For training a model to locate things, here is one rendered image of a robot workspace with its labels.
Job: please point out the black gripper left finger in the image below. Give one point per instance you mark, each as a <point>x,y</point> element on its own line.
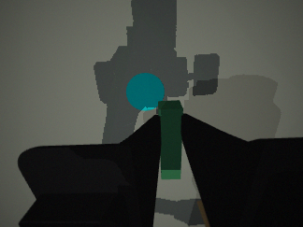
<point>130,168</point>

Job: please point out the cyan circle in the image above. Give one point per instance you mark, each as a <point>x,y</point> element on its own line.
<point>144,90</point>

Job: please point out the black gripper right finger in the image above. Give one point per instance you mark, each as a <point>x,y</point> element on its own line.
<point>230,173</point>

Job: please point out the dark green rectangular post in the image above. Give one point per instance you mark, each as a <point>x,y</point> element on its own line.
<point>170,113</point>

